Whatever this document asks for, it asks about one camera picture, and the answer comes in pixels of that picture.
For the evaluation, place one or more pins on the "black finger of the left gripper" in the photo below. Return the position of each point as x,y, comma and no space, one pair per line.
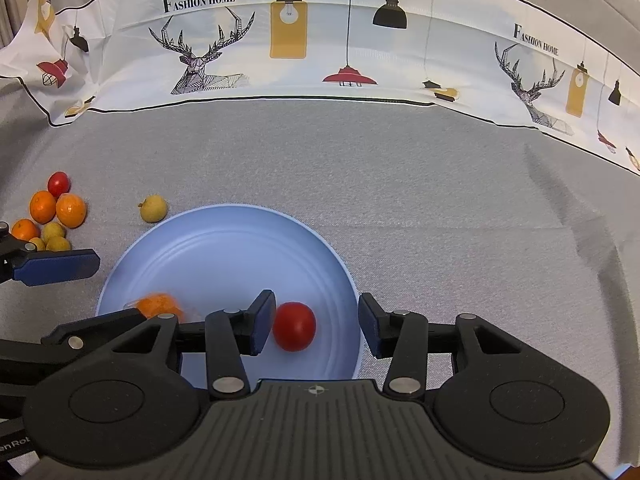
68,340
21,261

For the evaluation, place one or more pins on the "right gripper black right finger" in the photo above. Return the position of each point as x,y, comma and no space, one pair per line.
402,336

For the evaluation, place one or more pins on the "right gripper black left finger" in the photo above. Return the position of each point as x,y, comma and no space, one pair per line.
231,335

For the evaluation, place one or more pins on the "orange mandarin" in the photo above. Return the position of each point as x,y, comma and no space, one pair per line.
25,229
42,207

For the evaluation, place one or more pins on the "large red tomato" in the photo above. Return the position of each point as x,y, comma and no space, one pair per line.
294,326

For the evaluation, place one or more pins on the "plastic orange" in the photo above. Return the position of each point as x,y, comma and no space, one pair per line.
71,210

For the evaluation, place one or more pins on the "small red tomato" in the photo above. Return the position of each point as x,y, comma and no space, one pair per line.
58,184

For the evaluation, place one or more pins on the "lone yellow-green longan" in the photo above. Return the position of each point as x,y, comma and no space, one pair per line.
153,209

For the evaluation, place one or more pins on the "light blue round plate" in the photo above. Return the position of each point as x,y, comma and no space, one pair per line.
221,257

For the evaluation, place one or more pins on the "grey printed sofa cover cloth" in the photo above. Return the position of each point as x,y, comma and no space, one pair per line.
473,161

